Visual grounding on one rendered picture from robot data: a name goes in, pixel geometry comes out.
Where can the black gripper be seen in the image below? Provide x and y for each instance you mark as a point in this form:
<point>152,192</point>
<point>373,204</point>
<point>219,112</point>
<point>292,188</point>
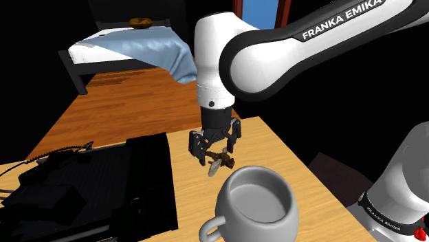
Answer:
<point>217,122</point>

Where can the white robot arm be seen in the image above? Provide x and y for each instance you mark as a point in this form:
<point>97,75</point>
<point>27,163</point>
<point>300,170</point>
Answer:
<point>268,60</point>

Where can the brown toy fly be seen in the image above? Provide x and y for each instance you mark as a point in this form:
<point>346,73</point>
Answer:
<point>225,160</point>

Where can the light wooden table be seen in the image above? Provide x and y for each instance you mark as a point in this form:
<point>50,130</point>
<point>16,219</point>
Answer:
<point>268,150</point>

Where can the grey mug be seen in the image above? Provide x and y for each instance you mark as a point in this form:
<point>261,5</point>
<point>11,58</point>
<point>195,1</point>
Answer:
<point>258,201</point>

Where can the black upright box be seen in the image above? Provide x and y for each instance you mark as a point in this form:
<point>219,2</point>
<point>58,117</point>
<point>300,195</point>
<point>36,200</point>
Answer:
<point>150,181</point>

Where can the bed with blue blanket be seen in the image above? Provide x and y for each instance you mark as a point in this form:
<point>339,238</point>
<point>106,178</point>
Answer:
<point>147,45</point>

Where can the dark robot stand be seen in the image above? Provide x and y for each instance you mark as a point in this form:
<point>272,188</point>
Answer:
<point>338,181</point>

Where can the black flat ribbed appliance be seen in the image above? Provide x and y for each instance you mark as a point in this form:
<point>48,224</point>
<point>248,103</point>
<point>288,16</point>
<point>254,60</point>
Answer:
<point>97,187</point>

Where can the red framed door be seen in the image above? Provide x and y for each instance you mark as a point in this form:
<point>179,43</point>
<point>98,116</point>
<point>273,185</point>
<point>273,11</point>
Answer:
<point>259,13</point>

